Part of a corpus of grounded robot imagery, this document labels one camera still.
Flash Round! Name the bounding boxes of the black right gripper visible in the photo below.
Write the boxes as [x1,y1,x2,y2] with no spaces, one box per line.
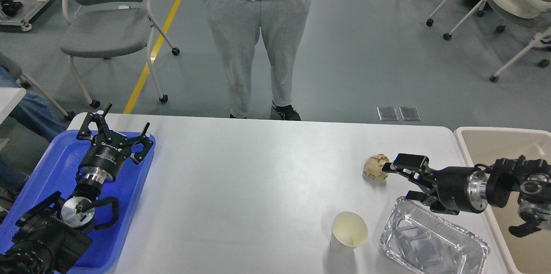
[382,153,489,215]

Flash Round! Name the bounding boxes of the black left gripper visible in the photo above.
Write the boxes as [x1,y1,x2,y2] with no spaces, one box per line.
[76,103,155,182]

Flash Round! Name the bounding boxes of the white paper cup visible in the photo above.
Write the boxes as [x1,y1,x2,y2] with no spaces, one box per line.
[330,211,369,254]

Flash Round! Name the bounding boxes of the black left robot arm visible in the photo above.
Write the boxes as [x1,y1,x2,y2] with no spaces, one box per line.
[1,107,155,274]

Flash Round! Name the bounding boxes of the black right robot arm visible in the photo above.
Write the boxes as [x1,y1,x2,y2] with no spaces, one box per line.
[382,153,551,237]

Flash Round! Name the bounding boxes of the crumpled brown paper ball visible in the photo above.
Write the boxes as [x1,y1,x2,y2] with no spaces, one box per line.
[363,153,390,181]

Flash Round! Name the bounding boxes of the aluminium foil tray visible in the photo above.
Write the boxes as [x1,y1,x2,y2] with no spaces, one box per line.
[380,196,490,274]

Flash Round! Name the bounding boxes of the blue plastic tray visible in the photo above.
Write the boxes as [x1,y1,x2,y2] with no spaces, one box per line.
[0,130,155,274]

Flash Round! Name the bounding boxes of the metal floor plate right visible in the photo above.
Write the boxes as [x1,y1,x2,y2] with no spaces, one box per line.
[398,107,421,122]

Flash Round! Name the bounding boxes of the metal floor plate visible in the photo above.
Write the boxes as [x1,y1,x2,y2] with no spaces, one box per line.
[398,107,421,122]
[377,107,399,121]

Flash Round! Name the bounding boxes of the metal floor plate left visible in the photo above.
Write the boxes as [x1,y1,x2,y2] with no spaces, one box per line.
[377,107,399,121]

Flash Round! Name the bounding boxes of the seated person blue jeans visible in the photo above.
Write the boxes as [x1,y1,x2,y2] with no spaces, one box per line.
[0,92,65,194]

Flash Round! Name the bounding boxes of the white side table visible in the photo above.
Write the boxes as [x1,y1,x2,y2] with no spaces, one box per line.
[0,86,26,124]

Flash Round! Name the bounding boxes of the grey chair left edge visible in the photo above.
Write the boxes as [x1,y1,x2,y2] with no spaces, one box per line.
[0,50,76,120]

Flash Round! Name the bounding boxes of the beige plastic bin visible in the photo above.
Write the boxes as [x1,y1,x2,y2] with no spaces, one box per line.
[454,127,551,274]

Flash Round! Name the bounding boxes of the grey office chair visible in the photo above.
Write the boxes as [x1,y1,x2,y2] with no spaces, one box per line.
[39,0,180,108]

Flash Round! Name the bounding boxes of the standing person grey trousers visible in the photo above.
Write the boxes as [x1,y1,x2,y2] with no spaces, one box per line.
[203,0,311,121]

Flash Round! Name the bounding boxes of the white chair far right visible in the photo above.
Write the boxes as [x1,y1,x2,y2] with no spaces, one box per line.
[489,27,551,83]

